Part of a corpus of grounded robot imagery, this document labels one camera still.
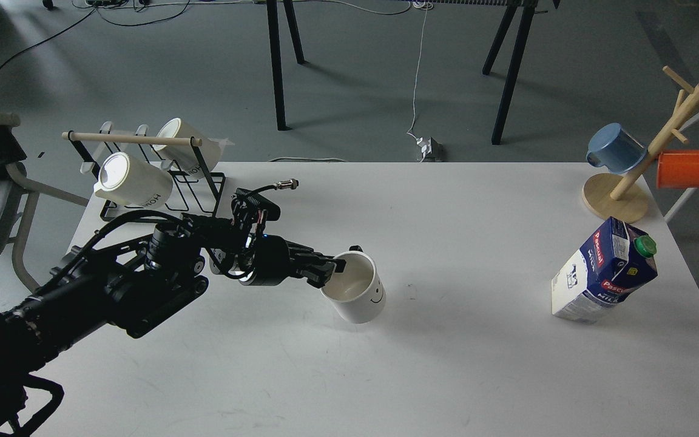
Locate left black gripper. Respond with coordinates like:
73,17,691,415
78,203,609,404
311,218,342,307
238,235,346,288

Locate white smiley mug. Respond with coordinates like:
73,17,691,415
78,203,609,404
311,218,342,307
321,246,387,324

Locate blue white milk carton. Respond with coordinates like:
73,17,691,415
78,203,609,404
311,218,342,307
551,217,658,324

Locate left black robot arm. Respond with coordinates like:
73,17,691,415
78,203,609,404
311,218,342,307
0,179,346,436

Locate white mug rear rack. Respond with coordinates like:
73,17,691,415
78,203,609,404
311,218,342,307
153,117,223,179

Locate white mug rack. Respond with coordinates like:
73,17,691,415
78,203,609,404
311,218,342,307
93,152,173,209
153,117,223,179

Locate grey power adapter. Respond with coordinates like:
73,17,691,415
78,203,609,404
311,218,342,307
416,137,445,163

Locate white mug front rack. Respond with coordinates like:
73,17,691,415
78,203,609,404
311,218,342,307
93,152,173,209

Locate black table legs left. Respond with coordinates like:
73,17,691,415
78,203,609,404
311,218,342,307
265,1,306,132

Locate black table legs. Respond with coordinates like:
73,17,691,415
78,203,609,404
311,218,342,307
482,1,538,146
265,1,306,132

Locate wooden mug tree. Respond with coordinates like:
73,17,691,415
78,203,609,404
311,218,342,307
581,66,699,222

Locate blue mug on tree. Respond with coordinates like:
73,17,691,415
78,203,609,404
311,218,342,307
586,123,647,174

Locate black table legs right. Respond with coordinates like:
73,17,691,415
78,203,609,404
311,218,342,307
482,1,538,146

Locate orange mug on tree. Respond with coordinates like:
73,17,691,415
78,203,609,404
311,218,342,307
657,149,699,190

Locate white cable on floor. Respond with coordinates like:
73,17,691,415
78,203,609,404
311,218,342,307
268,0,435,163

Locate black wire mug rack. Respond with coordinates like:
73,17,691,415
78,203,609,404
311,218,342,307
62,122,226,222

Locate black floor cable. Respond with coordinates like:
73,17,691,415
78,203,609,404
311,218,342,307
0,0,192,86

